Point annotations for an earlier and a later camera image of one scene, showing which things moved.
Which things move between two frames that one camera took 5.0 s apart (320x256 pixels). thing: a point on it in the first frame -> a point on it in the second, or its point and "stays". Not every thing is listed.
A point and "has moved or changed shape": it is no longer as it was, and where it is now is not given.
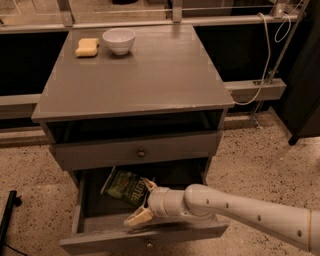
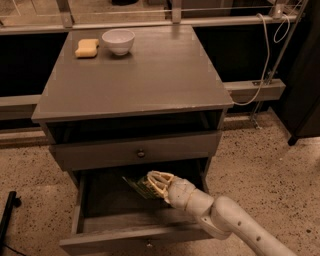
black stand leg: (12, 201) stays
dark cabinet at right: (299, 113) stays
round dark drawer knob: (141, 153) stays
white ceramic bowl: (120, 40) stays
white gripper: (157, 201) -> (181, 192)
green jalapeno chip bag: (128, 187) has moved or changed shape
